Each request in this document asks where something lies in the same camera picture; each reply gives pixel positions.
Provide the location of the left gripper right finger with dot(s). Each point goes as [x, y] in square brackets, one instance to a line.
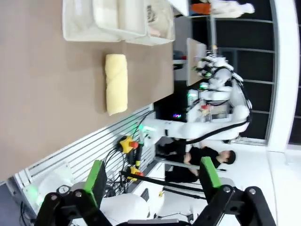
[210, 176]

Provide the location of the orange object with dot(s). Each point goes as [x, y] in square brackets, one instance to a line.
[200, 8]

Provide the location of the pale pink towel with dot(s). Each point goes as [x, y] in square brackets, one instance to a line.
[156, 31]

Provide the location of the brown panel board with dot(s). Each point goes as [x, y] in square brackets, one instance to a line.
[195, 63]

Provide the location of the round pressure gauge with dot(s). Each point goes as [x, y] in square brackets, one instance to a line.
[63, 189]

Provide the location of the yellow rolled towel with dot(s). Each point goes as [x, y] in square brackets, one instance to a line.
[116, 84]

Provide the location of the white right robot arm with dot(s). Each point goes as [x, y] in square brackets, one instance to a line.
[200, 128]

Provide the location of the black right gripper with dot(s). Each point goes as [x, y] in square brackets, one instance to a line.
[202, 69]

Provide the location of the black computer case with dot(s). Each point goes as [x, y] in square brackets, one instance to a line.
[169, 106]

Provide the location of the black metal bar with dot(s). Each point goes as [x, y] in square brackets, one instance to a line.
[160, 181]

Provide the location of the seated person in black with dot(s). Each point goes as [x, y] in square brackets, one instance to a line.
[204, 157]

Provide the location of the yellow emergency stop button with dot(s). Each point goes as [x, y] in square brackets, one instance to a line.
[126, 144]
[135, 173]

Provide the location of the cream canvas basket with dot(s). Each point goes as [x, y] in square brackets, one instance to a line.
[80, 26]
[160, 40]

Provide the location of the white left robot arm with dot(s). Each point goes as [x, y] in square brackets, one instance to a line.
[124, 207]

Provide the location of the white pillar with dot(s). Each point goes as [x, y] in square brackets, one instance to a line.
[284, 70]

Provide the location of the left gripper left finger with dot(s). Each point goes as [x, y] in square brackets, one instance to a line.
[94, 181]

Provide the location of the white cloth bundle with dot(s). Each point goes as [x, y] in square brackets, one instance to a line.
[232, 8]

